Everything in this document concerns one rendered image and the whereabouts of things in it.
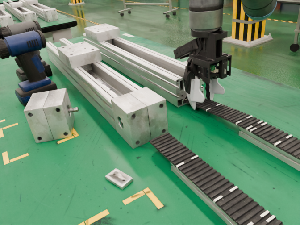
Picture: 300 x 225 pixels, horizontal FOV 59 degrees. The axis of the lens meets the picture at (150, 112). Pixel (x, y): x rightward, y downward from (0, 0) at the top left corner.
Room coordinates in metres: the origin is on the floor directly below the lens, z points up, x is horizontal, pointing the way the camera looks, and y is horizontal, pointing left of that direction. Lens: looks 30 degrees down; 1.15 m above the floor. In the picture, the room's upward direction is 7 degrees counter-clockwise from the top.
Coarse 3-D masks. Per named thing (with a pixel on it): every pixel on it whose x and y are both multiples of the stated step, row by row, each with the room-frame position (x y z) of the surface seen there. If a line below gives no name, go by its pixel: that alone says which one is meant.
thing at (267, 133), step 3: (273, 126) 0.46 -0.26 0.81; (267, 129) 0.45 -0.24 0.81; (270, 129) 0.45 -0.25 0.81; (273, 129) 0.45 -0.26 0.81; (276, 129) 0.45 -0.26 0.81; (279, 129) 0.45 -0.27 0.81; (261, 132) 0.45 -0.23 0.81; (264, 132) 0.44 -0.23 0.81; (267, 132) 0.45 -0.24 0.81; (270, 132) 0.44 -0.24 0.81; (273, 132) 0.44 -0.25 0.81; (276, 132) 0.44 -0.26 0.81; (258, 135) 0.44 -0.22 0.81; (261, 135) 0.44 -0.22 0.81; (264, 135) 0.43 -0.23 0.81; (267, 135) 0.43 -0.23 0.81; (270, 135) 0.43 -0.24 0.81; (264, 138) 0.43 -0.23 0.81
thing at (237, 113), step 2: (238, 110) 0.55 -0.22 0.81; (232, 112) 0.54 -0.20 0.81; (234, 112) 0.54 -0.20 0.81; (236, 112) 0.54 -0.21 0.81; (238, 112) 0.54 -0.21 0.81; (240, 112) 0.54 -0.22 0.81; (242, 112) 0.54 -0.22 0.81; (228, 114) 0.54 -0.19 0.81; (230, 114) 0.53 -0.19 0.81; (232, 114) 0.54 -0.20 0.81; (234, 114) 0.53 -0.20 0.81; (236, 114) 0.53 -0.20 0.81; (238, 114) 0.53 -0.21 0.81; (224, 116) 0.53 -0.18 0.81; (226, 116) 0.53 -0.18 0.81; (228, 116) 0.53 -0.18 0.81; (230, 116) 0.53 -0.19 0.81; (232, 116) 0.52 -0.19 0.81; (234, 116) 0.53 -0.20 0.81; (224, 118) 0.52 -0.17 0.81; (226, 118) 0.52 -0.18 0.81; (228, 118) 0.52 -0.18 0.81; (230, 118) 0.52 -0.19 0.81
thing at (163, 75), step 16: (112, 48) 1.04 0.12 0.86; (128, 48) 1.07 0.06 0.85; (144, 48) 0.98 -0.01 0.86; (112, 64) 1.05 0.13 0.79; (128, 64) 0.91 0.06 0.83; (144, 64) 0.81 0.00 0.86; (160, 64) 0.86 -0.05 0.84; (176, 64) 0.77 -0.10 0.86; (144, 80) 0.82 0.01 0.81; (160, 80) 0.72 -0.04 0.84; (176, 80) 0.65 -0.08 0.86; (176, 96) 0.67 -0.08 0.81
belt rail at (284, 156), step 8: (240, 128) 0.49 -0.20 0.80; (248, 136) 0.47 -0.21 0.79; (256, 136) 0.45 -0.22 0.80; (256, 144) 0.45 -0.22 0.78; (264, 144) 0.44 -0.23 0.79; (272, 152) 0.41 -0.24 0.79; (280, 152) 0.40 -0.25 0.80; (288, 160) 0.38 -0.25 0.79; (296, 160) 0.37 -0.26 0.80; (296, 168) 0.36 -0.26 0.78
